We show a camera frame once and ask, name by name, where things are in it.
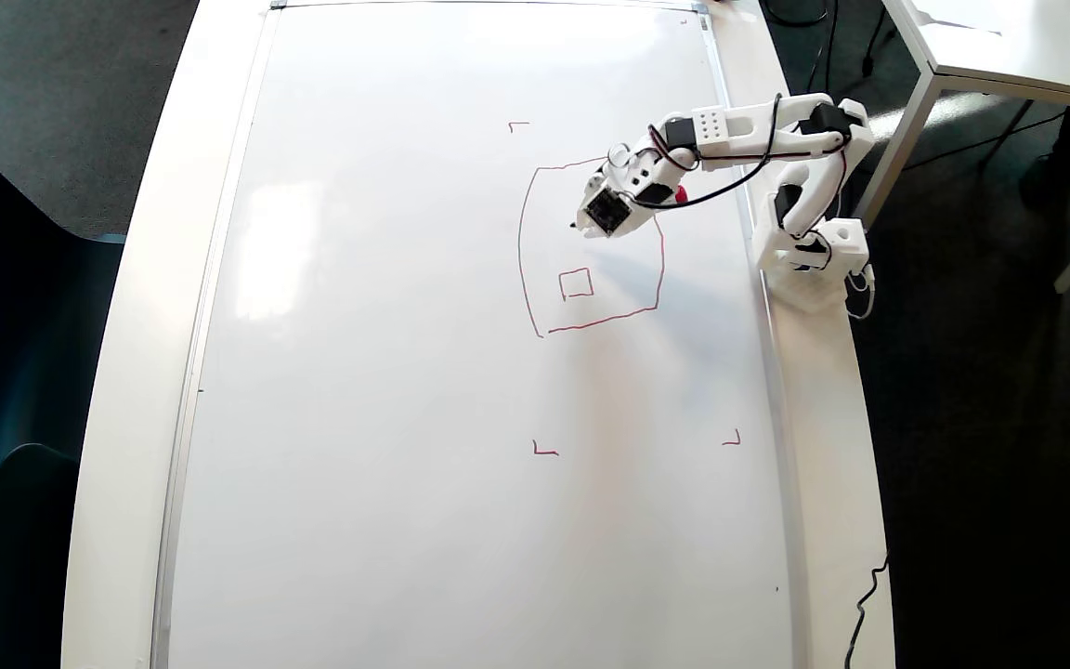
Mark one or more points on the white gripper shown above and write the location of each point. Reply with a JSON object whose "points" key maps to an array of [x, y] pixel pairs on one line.
{"points": [[588, 198]]}

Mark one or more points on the red marker pen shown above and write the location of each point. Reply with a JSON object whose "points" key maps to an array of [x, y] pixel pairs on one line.
{"points": [[680, 195]]}

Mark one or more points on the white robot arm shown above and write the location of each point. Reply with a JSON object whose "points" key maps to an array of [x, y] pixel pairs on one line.
{"points": [[739, 130]]}

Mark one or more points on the large white whiteboard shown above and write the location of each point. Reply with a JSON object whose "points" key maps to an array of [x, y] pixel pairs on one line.
{"points": [[405, 418]]}

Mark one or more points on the white side table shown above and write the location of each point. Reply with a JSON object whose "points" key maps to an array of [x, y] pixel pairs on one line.
{"points": [[1018, 46]]}

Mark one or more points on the large dark blue chair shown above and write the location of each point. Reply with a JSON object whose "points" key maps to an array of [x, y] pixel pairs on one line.
{"points": [[15, 325]]}

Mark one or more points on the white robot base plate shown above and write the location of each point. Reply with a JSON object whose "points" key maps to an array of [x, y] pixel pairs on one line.
{"points": [[809, 293]]}

